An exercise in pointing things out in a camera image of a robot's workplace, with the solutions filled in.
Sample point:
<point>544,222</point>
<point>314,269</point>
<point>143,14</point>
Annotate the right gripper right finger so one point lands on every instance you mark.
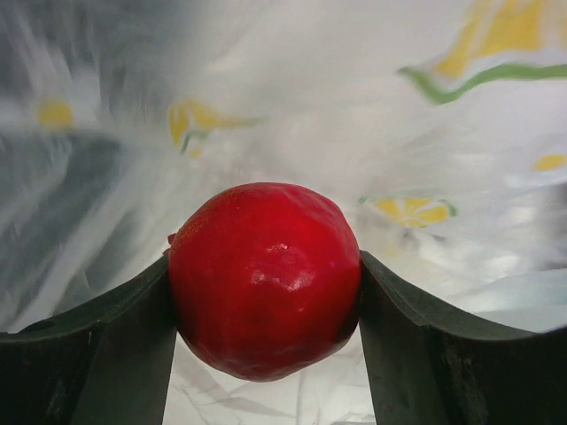
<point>429,362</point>

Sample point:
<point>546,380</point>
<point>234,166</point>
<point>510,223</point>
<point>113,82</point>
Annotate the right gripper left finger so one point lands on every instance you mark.
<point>107,361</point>

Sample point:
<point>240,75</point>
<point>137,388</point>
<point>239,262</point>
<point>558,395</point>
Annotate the red fake apple front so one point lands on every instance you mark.
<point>265,279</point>

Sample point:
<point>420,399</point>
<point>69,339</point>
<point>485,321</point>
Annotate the clear plastic lemon-print bag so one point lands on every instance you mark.
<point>438,127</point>

